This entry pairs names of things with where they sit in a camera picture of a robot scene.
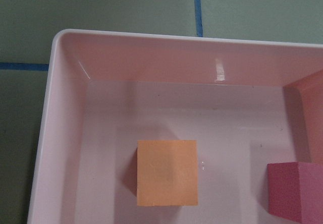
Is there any pink plastic bin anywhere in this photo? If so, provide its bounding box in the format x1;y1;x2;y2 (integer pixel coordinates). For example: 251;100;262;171
27;29;322;223

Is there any orange foam block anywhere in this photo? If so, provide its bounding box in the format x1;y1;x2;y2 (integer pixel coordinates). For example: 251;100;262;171
136;140;198;207

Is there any red foam block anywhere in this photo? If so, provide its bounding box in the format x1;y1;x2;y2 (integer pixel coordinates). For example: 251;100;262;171
267;162;322;223

